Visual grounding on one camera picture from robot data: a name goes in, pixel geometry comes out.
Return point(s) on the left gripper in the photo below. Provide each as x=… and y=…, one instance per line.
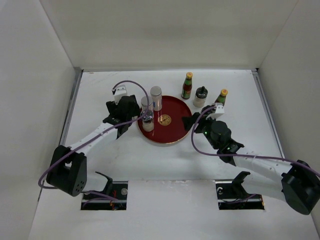
x=112, y=107

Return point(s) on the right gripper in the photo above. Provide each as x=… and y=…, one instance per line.
x=189, y=121

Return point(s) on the white bead jar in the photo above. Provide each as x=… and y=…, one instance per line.
x=156, y=94
x=147, y=104

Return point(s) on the black-top grinder bottle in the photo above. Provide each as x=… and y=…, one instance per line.
x=147, y=120

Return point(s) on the green-label sauce bottle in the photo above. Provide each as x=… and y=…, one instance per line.
x=187, y=86
x=222, y=97

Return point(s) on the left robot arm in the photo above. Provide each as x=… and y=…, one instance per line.
x=68, y=170

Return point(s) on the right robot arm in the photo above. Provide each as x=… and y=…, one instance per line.
x=293, y=182

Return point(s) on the red round tray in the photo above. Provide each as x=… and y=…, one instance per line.
x=168, y=124

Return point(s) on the far black-lid seasoning jar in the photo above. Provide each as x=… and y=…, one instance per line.
x=200, y=97

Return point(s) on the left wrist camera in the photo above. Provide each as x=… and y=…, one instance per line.
x=119, y=92

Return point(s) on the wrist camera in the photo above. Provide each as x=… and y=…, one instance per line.
x=217, y=110
x=119, y=92

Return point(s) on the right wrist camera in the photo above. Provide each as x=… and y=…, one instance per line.
x=217, y=110

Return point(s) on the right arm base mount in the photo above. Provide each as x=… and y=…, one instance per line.
x=230, y=199

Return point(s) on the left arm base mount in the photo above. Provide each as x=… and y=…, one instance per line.
x=102, y=193

